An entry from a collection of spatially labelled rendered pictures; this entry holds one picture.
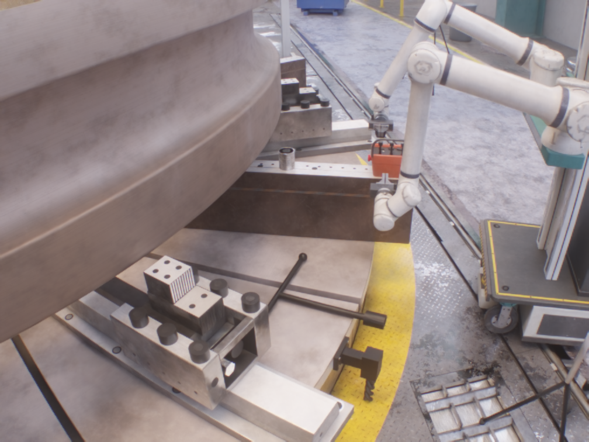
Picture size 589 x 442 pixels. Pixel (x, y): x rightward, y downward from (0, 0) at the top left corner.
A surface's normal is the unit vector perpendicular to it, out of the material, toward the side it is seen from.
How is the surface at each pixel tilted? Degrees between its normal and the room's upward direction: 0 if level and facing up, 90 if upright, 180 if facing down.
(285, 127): 90
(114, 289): 0
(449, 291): 0
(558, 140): 68
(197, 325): 90
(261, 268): 0
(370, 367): 90
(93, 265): 90
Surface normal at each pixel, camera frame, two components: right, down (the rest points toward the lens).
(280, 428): -0.53, 0.17
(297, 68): 0.57, 0.41
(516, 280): -0.04, -0.85
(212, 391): 0.84, 0.25
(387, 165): -0.18, 0.62
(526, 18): 0.15, 0.51
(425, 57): -0.33, 0.45
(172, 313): -0.54, 0.46
